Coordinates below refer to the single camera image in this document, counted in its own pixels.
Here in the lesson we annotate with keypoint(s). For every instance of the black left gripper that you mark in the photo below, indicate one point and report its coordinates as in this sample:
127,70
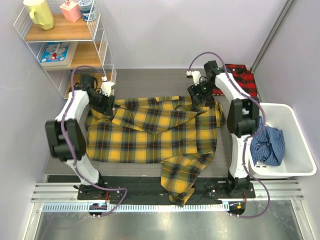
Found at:
107,108

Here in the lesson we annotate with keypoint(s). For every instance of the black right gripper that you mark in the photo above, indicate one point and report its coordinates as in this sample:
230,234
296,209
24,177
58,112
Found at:
194,90

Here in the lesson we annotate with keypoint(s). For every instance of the yellow plaid long sleeve shirt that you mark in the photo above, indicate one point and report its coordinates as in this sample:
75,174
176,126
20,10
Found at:
159,130

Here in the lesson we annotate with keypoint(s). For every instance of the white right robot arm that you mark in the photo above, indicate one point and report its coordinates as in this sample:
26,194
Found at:
242,120

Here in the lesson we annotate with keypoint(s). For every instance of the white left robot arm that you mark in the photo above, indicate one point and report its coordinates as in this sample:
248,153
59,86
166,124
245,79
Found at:
66,134

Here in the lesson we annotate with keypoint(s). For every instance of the red plaid folded shirt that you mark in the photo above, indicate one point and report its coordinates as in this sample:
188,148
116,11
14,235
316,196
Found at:
244,77

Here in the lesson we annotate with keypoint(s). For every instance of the blue white book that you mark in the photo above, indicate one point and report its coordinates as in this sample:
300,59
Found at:
58,54

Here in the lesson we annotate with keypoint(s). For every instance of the blue checked shirt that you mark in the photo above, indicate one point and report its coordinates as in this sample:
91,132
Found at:
268,148

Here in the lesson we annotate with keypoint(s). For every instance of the pink box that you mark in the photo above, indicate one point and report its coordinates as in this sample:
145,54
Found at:
70,10

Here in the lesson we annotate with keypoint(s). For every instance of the blue white patterned cup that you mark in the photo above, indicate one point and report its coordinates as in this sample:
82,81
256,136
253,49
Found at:
87,10

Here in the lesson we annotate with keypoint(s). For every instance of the white plastic bin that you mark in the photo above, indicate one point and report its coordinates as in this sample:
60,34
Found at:
298,160

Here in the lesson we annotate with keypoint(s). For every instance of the yellow pitcher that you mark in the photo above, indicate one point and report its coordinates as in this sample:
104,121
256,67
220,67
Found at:
40,13

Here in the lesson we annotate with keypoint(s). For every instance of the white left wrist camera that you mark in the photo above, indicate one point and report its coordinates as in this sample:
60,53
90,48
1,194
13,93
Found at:
107,86

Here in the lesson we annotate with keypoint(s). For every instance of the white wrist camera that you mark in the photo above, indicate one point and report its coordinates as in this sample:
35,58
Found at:
107,86
195,75

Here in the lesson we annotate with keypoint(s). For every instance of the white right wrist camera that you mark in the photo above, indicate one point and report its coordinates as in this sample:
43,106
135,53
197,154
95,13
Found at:
195,75

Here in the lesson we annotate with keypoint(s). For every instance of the white wire wooden shelf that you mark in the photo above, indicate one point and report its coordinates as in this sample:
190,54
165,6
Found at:
66,36

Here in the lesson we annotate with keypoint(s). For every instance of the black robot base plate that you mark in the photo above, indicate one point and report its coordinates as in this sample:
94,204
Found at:
148,191

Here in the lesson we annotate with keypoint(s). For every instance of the aluminium rail frame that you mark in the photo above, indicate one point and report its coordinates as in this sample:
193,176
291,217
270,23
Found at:
139,208

